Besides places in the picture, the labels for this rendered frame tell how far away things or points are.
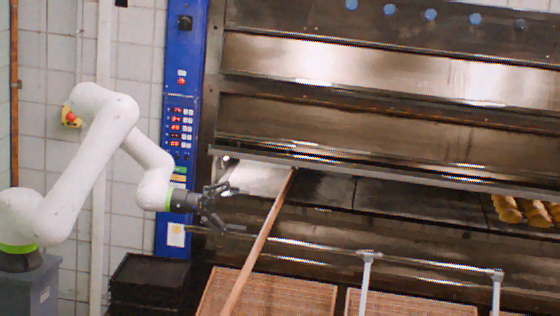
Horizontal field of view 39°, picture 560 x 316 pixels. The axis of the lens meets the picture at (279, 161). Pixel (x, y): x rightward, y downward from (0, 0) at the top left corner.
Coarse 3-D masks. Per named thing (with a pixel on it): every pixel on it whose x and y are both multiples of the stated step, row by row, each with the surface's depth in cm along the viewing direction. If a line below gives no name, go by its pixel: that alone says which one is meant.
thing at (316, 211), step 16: (256, 208) 337; (288, 208) 335; (304, 208) 334; (320, 208) 334; (336, 208) 336; (368, 224) 332; (384, 224) 331; (400, 224) 330; (416, 224) 329; (432, 224) 329; (448, 224) 331; (480, 240) 327; (496, 240) 326; (512, 240) 325; (528, 240) 324; (544, 240) 324
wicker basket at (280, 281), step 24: (216, 288) 345; (264, 288) 342; (288, 288) 341; (312, 288) 340; (336, 288) 337; (216, 312) 345; (240, 312) 344; (264, 312) 343; (288, 312) 341; (312, 312) 340
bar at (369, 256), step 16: (272, 240) 299; (288, 240) 299; (368, 256) 295; (384, 256) 295; (400, 256) 295; (368, 272) 294; (464, 272) 292; (480, 272) 291; (496, 272) 290; (496, 288) 289; (496, 304) 286
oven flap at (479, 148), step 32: (224, 96) 328; (256, 96) 326; (224, 128) 327; (256, 128) 325; (288, 128) 324; (320, 128) 323; (352, 128) 322; (384, 128) 320; (416, 128) 319; (448, 128) 318; (480, 128) 316; (416, 160) 316; (448, 160) 317; (480, 160) 316; (512, 160) 314; (544, 160) 313
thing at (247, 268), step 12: (288, 180) 355; (276, 204) 325; (264, 228) 299; (264, 240) 291; (252, 252) 277; (252, 264) 270; (240, 276) 258; (240, 288) 251; (228, 300) 242; (228, 312) 235
